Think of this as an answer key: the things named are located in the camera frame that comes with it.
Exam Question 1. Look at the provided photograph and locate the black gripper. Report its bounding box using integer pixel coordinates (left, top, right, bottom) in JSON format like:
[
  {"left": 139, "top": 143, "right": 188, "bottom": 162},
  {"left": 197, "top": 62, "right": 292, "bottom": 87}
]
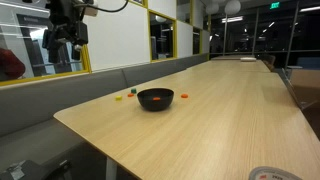
[{"left": 42, "top": 4, "right": 90, "bottom": 64}]

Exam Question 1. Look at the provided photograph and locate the black bowl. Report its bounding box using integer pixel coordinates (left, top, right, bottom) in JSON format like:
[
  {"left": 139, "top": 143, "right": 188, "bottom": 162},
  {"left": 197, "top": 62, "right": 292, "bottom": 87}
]
[{"left": 136, "top": 87, "right": 175, "bottom": 112}]

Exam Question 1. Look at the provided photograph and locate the grey upholstered bench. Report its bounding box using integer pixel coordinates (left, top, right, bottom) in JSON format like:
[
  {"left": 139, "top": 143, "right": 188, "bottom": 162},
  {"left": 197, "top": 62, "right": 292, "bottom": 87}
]
[{"left": 0, "top": 52, "right": 210, "bottom": 180}]

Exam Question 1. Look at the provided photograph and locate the red garment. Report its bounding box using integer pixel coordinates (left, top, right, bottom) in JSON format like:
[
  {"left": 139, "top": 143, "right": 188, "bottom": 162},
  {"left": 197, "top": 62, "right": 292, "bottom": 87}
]
[{"left": 0, "top": 47, "right": 27, "bottom": 82}]

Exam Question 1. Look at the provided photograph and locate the black clamp device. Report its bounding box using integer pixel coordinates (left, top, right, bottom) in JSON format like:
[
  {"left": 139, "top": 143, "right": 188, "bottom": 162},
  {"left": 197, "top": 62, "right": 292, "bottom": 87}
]
[{"left": 0, "top": 159, "right": 73, "bottom": 180}]

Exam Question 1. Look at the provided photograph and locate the white table leg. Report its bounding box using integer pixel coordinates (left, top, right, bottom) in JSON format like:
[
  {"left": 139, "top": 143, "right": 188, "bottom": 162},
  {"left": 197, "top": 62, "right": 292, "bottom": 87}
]
[{"left": 105, "top": 156, "right": 119, "bottom": 180}]

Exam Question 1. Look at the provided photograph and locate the white globe pendant lamp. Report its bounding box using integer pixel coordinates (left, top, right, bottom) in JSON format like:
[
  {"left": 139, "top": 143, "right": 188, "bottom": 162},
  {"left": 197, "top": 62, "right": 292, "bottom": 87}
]
[
  {"left": 224, "top": 0, "right": 242, "bottom": 16},
  {"left": 205, "top": 2, "right": 220, "bottom": 15}
]

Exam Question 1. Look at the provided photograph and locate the long wooden table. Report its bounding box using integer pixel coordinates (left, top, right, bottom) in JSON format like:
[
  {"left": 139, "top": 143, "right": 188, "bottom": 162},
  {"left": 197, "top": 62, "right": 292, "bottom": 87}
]
[
  {"left": 210, "top": 54, "right": 258, "bottom": 61},
  {"left": 186, "top": 59, "right": 272, "bottom": 73}
]

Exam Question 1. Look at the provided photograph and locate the distant ceiling light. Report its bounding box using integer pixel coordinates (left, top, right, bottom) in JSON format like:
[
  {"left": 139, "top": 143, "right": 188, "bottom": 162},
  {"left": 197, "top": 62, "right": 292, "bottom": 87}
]
[
  {"left": 299, "top": 5, "right": 320, "bottom": 13},
  {"left": 221, "top": 15, "right": 244, "bottom": 24}
]

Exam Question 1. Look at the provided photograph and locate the white flat object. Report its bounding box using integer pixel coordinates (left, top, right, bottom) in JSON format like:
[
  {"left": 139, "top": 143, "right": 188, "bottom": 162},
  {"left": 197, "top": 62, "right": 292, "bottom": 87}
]
[{"left": 239, "top": 56, "right": 257, "bottom": 63}]

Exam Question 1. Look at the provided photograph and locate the dark wooden chair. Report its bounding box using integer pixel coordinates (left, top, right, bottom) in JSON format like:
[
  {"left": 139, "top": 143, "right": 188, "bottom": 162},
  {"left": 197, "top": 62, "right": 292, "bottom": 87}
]
[{"left": 263, "top": 54, "right": 277, "bottom": 72}]

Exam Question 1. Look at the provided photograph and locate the blue sofa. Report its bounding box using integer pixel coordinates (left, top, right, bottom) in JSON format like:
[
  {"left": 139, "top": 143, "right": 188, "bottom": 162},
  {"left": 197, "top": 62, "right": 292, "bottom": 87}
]
[{"left": 295, "top": 56, "right": 320, "bottom": 70}]

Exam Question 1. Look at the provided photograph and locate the brown wooden chair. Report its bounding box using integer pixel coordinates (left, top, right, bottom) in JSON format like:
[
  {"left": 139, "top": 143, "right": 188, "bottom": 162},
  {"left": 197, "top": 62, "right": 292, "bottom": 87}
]
[{"left": 281, "top": 67, "right": 320, "bottom": 111}]

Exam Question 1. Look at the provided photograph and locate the grey tape roll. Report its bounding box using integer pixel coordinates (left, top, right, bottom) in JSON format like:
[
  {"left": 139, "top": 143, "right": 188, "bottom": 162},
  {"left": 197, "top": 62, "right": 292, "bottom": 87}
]
[{"left": 248, "top": 165, "right": 304, "bottom": 180}]

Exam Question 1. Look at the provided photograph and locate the yellow window frame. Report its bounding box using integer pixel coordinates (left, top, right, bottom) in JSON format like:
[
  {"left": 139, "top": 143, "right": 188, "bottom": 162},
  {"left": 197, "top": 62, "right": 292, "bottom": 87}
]
[
  {"left": 147, "top": 9, "right": 178, "bottom": 64},
  {"left": 0, "top": 44, "right": 93, "bottom": 88}
]

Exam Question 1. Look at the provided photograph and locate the tan wrist camera mount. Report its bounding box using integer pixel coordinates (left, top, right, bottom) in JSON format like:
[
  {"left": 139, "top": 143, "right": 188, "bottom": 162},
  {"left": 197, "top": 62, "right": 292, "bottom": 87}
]
[{"left": 74, "top": 3, "right": 100, "bottom": 18}]

